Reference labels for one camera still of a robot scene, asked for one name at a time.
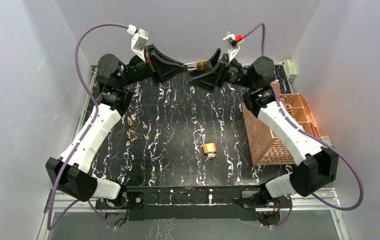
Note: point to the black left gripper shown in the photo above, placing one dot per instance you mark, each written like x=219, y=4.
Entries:
x=152, y=64

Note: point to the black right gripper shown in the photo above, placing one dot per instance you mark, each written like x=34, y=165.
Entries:
x=214, y=76

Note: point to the small brass padlock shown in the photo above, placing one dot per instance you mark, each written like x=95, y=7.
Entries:
x=199, y=65

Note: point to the thin silver key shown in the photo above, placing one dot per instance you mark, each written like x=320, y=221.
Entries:
x=144, y=125

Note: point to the silver key of medium padlock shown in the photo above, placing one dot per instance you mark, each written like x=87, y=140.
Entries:
x=147, y=136

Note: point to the medium brass padlock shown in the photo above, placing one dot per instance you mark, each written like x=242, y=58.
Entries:
x=130, y=136

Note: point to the large brass padlock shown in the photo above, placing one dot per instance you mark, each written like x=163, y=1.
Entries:
x=207, y=148

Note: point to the silver keys of large padlock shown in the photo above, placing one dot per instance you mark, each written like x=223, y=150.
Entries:
x=210, y=156

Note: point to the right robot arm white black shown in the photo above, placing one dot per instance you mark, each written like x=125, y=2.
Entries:
x=315, y=161

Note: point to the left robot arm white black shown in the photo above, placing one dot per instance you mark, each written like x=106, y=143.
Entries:
x=69, y=173

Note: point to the white green small box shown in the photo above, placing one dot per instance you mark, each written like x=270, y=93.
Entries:
x=289, y=69

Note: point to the pink perforated organizer rack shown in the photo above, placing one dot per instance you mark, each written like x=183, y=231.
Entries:
x=274, y=122

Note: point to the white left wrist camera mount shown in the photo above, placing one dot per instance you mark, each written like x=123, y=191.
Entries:
x=138, y=41

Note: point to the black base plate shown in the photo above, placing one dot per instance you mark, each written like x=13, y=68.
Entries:
x=196, y=202

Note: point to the aluminium frame rail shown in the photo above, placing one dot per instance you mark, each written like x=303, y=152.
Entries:
x=63, y=205

